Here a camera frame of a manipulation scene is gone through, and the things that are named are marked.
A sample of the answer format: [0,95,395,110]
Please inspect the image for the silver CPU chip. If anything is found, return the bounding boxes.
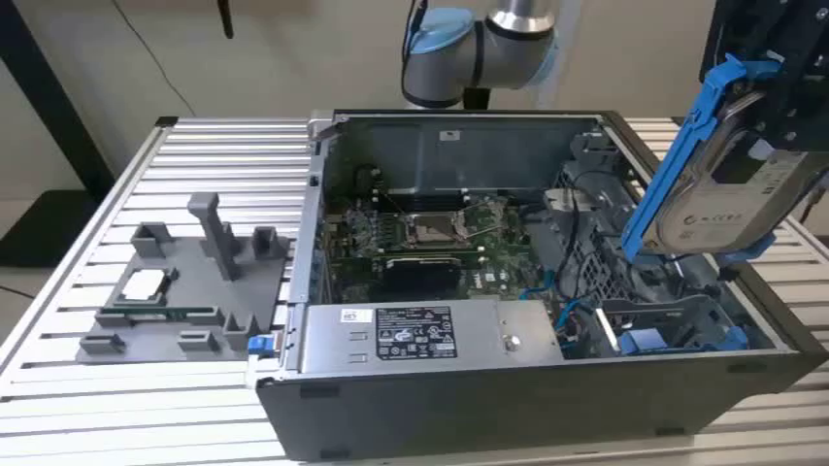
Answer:
[120,269,172,301]

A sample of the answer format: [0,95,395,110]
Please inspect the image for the green motherboard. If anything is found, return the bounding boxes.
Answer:
[323,193,552,305]

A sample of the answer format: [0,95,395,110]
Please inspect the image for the black upright post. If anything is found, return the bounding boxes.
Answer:
[0,0,116,196]

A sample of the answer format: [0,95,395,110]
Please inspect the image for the black RAM slot bank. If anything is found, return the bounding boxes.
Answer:
[369,185,507,204]

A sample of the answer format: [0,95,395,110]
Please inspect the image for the hard disk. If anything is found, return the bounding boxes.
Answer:
[619,50,829,267]

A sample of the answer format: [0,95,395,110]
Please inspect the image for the CPU socket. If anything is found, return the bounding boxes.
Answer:
[404,211,461,247]

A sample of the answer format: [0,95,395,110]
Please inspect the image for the grey metal disk bay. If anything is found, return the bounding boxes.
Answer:
[523,129,778,361]

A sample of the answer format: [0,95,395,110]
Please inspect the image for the metal socket cover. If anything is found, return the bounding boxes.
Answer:
[455,200,510,238]

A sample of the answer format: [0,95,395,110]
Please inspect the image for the long black wire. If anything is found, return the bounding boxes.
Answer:
[554,168,639,298]

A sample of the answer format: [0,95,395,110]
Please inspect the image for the grey plastic parts rack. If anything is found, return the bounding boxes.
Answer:
[74,191,299,365]

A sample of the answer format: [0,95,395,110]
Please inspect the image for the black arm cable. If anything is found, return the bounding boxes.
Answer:
[401,0,431,64]

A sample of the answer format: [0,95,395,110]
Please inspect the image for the black disk wire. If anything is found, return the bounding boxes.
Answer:
[636,251,740,298]

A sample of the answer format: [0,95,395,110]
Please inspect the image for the blue data wire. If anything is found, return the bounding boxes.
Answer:
[520,283,594,341]

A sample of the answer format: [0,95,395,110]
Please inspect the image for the black flat base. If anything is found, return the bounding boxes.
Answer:
[0,188,100,269]

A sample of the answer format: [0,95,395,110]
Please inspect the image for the open grey PC case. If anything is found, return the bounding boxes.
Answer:
[243,107,829,462]

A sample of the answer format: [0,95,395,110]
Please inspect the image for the thin black wall cable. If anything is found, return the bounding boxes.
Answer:
[109,0,197,118]

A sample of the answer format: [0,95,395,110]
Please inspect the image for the blue empty disk carrier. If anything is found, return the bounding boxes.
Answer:
[616,325,750,357]

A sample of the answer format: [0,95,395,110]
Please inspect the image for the black hanging antenna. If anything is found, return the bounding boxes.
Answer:
[215,0,236,40]

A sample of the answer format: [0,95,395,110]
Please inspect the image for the silver power supply unit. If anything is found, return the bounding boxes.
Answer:
[299,297,562,376]

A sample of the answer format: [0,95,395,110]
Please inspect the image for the thin metal locking lever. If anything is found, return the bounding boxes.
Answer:
[379,190,412,216]

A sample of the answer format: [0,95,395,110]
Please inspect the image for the green RAM stick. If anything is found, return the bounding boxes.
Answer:
[102,305,219,323]

